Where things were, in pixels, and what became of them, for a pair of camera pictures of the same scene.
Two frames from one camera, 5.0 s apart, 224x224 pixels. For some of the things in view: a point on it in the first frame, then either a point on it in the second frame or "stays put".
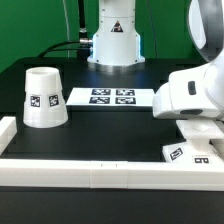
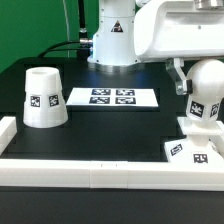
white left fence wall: (8, 129) stays put
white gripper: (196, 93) to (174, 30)
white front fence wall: (156, 176) stays put
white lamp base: (197, 147) stays put
